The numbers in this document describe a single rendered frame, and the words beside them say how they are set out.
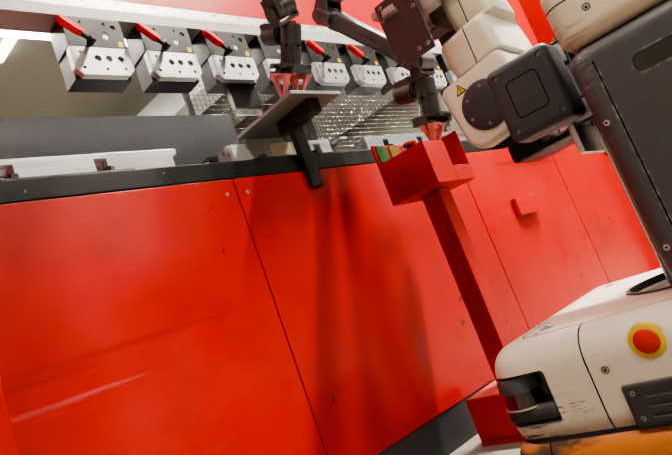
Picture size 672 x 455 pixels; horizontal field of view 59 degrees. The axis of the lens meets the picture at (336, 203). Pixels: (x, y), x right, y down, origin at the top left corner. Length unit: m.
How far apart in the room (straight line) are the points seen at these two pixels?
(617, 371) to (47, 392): 0.93
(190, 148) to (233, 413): 1.22
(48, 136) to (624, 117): 1.66
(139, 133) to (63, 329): 1.14
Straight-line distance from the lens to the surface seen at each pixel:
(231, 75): 1.77
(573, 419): 1.07
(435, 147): 1.60
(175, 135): 2.27
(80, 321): 1.20
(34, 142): 2.06
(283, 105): 1.57
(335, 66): 2.09
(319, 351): 1.45
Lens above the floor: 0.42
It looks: 11 degrees up
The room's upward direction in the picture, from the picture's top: 21 degrees counter-clockwise
